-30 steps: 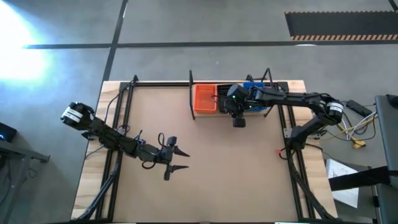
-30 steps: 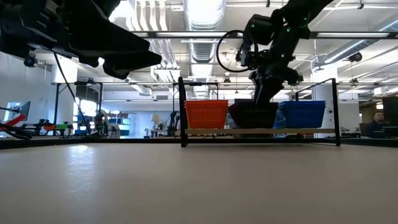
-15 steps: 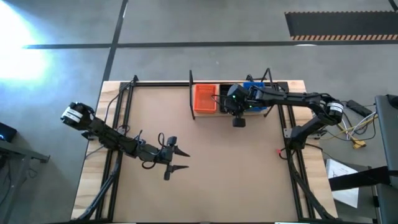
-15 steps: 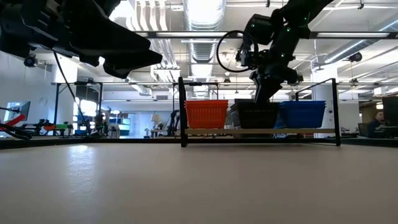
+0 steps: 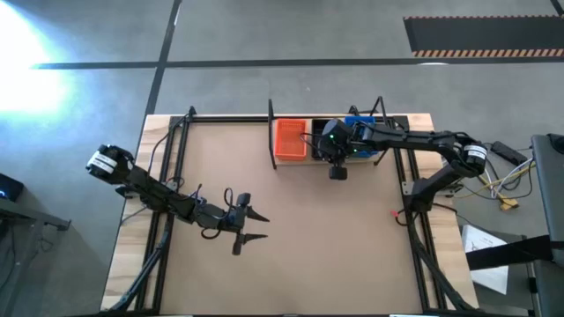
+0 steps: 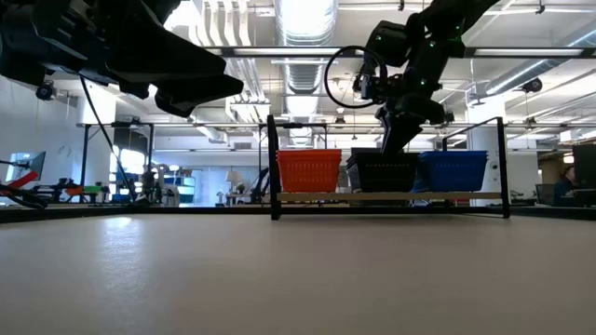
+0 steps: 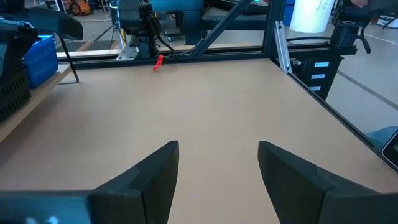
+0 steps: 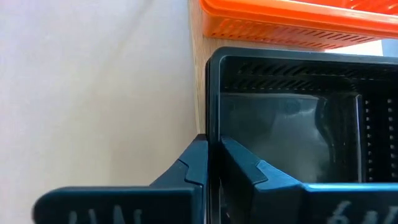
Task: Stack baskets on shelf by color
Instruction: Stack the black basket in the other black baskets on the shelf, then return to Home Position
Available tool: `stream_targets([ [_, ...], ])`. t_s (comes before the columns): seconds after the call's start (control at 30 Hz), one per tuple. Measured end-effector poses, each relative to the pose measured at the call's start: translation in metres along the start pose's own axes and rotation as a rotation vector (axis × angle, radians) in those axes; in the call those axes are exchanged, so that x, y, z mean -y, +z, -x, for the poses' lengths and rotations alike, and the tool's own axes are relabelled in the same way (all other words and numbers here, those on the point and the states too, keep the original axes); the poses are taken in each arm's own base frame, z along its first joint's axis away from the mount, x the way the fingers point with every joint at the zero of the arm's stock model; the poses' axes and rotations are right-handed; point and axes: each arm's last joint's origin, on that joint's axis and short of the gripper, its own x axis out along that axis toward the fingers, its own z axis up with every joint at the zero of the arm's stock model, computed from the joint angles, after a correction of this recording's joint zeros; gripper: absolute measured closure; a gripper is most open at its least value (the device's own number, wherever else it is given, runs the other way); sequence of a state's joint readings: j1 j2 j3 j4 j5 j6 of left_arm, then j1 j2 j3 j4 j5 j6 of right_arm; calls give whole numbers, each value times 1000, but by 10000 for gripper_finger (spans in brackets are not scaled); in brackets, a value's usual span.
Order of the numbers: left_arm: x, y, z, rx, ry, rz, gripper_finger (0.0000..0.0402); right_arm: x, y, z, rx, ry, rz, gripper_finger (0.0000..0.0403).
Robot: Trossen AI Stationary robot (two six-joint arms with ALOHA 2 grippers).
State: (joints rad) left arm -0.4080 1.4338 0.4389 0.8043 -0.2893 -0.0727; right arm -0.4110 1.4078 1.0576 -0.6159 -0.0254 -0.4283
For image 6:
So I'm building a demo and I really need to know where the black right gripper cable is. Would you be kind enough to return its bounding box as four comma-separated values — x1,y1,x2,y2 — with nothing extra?
323,45,389,110

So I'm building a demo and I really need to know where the black plastic slotted basket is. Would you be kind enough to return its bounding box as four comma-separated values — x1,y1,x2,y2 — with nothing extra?
346,160,420,194
349,147,420,156
345,154,421,162

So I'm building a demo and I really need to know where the black computer monitor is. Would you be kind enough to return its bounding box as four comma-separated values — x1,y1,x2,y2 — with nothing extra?
571,143,596,190

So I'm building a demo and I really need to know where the black background workstation frame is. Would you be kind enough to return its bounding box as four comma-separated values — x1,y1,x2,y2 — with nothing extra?
76,121,156,204

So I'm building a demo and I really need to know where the brown hardboard work surface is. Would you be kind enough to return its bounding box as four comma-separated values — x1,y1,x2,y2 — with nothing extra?
0,212,596,335

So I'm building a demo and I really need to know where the person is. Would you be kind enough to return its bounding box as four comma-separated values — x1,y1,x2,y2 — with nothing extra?
552,165,581,207

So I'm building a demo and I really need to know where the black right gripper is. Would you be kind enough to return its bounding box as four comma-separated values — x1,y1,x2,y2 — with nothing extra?
379,91,447,155

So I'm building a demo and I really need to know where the black left arm base cable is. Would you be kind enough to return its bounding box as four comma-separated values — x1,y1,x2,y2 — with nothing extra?
77,76,137,204

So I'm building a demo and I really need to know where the blue plastic slotted basket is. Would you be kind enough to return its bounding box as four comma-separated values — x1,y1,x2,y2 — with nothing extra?
415,154,489,162
416,160,489,194
415,150,489,157

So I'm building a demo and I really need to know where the grey computer monitor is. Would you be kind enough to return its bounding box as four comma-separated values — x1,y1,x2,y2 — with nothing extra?
5,151,47,183

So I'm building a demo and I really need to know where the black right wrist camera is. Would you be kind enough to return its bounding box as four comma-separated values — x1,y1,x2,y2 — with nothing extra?
352,73,390,102

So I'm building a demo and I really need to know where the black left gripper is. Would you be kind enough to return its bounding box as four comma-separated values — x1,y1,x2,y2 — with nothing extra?
50,0,245,118

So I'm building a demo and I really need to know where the black aluminium rig frame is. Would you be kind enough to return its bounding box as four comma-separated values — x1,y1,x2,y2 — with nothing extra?
0,45,596,223

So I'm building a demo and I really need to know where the silver ventilation duct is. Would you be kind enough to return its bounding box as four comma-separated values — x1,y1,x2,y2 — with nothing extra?
274,0,339,148

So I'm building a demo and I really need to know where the wooden shelf with black legs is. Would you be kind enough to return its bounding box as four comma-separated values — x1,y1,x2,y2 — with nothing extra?
266,114,511,221

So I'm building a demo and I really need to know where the red bar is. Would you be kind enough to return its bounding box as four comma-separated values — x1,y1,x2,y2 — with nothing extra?
0,170,41,199

